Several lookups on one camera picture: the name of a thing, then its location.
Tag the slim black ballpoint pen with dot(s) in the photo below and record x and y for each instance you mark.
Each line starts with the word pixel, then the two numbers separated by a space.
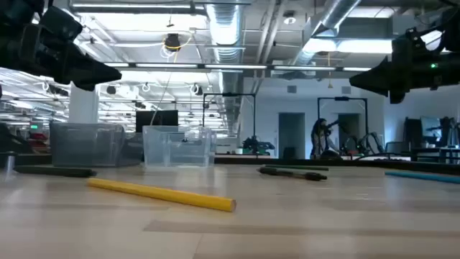
pixel 287 173

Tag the yellow pencil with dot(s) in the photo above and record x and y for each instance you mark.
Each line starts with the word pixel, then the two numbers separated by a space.
pixel 161 194

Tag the green exit sign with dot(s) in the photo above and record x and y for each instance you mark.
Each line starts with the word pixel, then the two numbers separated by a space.
pixel 34 126

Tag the silver ventilation duct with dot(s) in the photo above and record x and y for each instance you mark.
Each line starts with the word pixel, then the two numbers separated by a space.
pixel 334 14
pixel 224 28

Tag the white building column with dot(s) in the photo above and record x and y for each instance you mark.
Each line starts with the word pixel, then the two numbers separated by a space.
pixel 83 108

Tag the black aluminium table frame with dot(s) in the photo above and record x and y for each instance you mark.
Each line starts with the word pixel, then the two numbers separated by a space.
pixel 359 162

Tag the dark green background machine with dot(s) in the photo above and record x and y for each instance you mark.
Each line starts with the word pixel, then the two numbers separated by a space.
pixel 257 146

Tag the thick black marker pen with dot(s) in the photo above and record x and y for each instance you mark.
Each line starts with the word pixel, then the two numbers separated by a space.
pixel 54 171

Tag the seated person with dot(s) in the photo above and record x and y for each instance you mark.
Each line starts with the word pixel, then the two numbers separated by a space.
pixel 320 138

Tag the black background station frame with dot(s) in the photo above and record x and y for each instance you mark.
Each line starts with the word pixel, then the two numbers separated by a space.
pixel 341 98
pixel 230 94

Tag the bluish background monitor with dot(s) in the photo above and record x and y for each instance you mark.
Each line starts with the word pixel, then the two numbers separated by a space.
pixel 431 127

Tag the grey door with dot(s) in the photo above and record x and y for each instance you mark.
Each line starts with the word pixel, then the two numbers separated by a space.
pixel 292 135

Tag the red storage bin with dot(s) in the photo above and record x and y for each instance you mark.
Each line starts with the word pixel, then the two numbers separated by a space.
pixel 39 137

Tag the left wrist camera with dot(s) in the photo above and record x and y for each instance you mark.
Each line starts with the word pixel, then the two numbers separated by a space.
pixel 63 23

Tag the clear plastic bin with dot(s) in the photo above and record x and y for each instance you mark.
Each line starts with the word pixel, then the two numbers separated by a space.
pixel 176 147

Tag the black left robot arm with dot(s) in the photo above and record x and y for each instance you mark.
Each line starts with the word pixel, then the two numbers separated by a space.
pixel 14 6

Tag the black background monitor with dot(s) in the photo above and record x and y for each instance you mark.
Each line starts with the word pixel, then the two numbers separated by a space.
pixel 158 120

